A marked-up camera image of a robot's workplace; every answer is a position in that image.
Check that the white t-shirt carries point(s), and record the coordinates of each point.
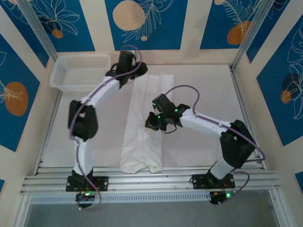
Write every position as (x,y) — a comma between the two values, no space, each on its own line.
(139,151)

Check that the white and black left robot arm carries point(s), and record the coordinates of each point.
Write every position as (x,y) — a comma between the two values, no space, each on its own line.
(82,153)

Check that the white plastic mesh basket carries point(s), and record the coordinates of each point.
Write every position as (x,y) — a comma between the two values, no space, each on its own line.
(78,71)

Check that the black left controller board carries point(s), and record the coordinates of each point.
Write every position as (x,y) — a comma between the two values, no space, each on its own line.
(82,197)

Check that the black controller board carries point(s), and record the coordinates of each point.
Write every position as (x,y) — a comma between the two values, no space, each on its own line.
(216,199)
(82,197)

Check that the black right controller board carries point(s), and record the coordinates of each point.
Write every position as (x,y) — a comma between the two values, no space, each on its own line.
(216,199)

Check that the aluminium mounting rail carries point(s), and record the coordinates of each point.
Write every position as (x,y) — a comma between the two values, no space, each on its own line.
(151,179)

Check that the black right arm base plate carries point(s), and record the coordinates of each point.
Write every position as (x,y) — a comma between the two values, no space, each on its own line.
(200,182)

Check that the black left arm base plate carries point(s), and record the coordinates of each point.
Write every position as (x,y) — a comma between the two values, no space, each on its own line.
(101,183)

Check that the aluminium table side rail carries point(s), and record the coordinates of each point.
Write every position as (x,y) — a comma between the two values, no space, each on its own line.
(54,113)
(240,94)

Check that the aluminium frame post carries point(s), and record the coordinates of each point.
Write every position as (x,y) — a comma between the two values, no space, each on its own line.
(251,30)
(38,26)

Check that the aluminium frame leg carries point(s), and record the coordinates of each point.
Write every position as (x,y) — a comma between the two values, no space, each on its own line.
(279,212)
(21,212)

